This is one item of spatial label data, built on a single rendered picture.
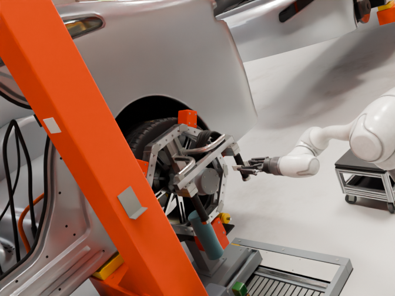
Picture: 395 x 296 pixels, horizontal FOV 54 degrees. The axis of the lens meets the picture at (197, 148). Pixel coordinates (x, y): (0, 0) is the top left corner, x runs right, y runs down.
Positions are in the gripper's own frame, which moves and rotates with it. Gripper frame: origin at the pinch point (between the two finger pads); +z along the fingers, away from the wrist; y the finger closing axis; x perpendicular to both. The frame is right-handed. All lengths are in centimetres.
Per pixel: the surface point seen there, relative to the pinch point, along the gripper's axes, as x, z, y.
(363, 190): -68, -17, 75
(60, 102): 70, -17, -73
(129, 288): -13, 14, -75
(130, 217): 27, -17, -73
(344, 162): -49, -8, 79
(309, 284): -76, -13, 0
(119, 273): -15, 31, -69
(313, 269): -75, -11, 10
